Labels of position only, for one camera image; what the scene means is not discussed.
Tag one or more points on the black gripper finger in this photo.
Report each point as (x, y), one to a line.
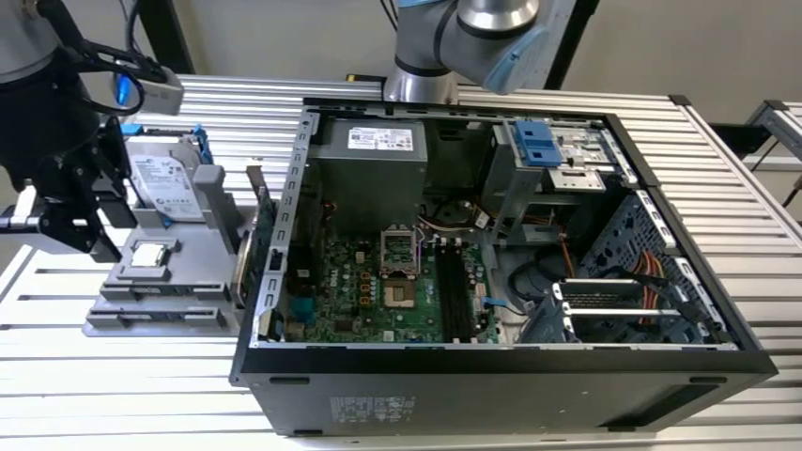
(68, 197)
(116, 188)

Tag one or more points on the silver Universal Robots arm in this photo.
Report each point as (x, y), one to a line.
(417, 47)

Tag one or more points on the black RAM slot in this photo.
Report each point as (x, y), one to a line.
(462, 282)
(446, 282)

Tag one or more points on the hard disk in blue carrier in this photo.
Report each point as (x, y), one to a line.
(166, 178)

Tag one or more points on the silver CPU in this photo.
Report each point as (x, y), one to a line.
(150, 255)

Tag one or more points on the grey parts rack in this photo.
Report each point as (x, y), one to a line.
(188, 272)

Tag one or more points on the green graphics card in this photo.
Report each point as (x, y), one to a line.
(266, 216)

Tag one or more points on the black case fan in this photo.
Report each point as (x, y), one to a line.
(310, 225)

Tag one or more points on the grey power supply unit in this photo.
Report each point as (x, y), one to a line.
(370, 188)

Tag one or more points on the green motherboard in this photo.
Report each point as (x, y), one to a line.
(351, 300)

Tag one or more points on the yellow black plug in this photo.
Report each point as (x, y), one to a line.
(354, 77)

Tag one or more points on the CPU socket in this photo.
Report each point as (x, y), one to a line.
(401, 293)

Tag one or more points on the round grey plastic disc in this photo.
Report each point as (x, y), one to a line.
(461, 209)

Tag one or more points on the blue data connector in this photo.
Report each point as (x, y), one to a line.
(491, 300)

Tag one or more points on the blue drive bay latch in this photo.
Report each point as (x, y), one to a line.
(535, 141)

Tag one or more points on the disk bay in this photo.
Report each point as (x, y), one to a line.
(545, 321)

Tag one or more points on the black PC case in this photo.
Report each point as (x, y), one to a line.
(501, 399)

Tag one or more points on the aluminium side table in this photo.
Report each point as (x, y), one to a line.
(777, 117)

